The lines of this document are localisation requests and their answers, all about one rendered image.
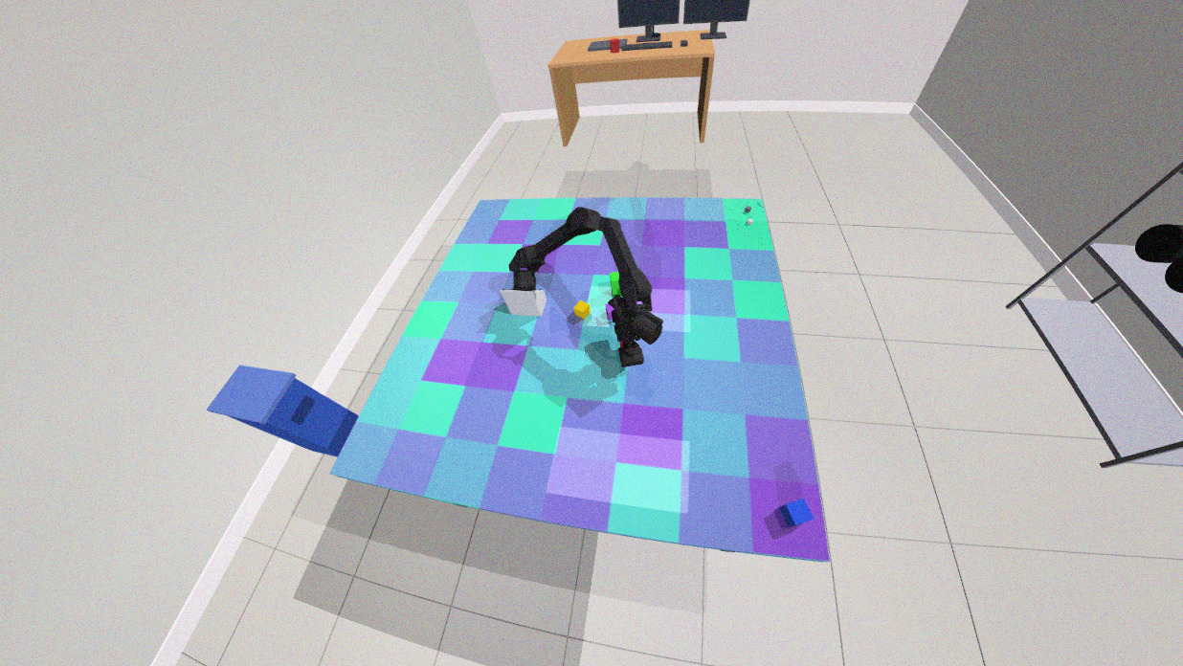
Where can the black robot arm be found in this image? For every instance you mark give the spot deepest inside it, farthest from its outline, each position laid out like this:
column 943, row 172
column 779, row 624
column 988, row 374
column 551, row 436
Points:
column 633, row 283

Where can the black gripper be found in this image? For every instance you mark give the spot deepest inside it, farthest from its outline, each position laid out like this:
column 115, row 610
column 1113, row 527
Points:
column 630, row 354

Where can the blue block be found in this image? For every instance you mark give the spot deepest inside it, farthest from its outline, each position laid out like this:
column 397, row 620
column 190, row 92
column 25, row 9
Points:
column 796, row 512

